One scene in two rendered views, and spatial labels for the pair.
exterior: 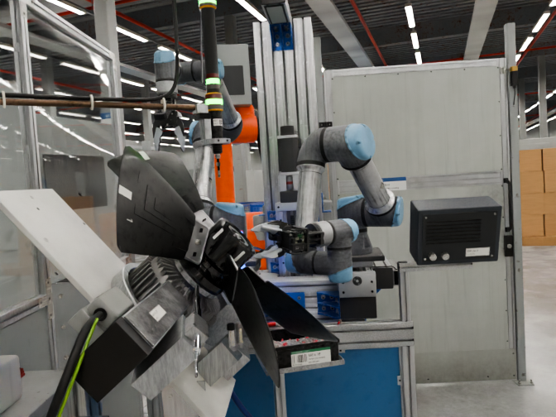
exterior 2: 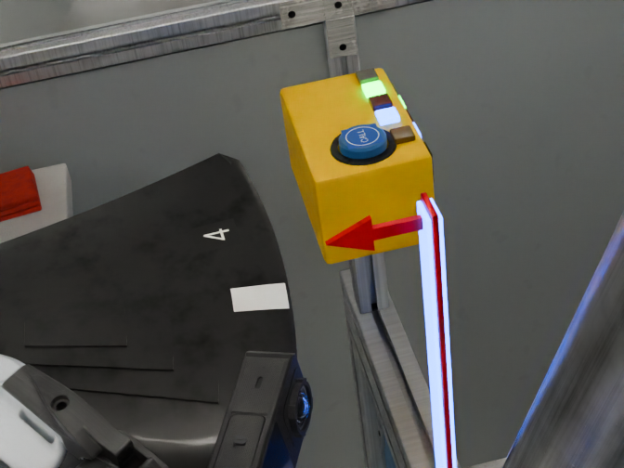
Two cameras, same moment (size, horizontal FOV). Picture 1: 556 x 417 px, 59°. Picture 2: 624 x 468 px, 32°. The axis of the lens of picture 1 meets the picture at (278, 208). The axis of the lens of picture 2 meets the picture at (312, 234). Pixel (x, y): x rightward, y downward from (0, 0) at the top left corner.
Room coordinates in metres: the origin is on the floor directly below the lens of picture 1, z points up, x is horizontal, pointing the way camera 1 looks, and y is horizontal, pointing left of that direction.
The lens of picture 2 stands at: (1.46, -0.35, 1.57)
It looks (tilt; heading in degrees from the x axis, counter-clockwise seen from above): 38 degrees down; 81
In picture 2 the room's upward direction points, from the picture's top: 9 degrees counter-clockwise
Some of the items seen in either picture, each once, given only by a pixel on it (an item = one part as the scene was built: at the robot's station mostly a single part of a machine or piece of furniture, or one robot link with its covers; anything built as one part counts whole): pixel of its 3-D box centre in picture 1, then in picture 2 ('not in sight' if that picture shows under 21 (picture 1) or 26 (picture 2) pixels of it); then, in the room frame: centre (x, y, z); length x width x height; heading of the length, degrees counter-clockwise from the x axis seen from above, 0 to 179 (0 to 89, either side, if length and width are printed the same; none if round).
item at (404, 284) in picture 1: (404, 291); not in sight; (1.60, -0.40, 0.96); 0.03 x 0.03 x 0.20; 88
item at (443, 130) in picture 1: (419, 211); not in sight; (3.02, -0.88, 1.10); 1.21 x 0.06 x 2.20; 88
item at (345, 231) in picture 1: (338, 232); not in sight; (1.51, -0.18, 1.18); 0.11 x 0.08 x 0.09; 125
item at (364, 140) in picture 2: not in sight; (362, 143); (1.63, 0.38, 1.08); 0.04 x 0.04 x 0.02
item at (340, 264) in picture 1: (334, 263); not in sight; (1.52, -0.17, 1.08); 0.11 x 0.08 x 0.11; 60
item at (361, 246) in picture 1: (352, 240); not in sight; (1.97, -0.29, 1.09); 0.15 x 0.15 x 0.10
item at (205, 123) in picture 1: (212, 124); not in sight; (1.26, 0.15, 1.50); 0.09 x 0.07 x 0.10; 123
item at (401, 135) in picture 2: not in sight; (402, 135); (1.66, 0.38, 1.08); 0.02 x 0.02 x 0.01; 88
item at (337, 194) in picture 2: not in sight; (356, 167); (1.63, 0.43, 1.02); 0.16 x 0.10 x 0.11; 88
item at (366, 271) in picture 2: not in sight; (366, 253); (1.63, 0.43, 0.92); 0.03 x 0.03 x 0.12; 88
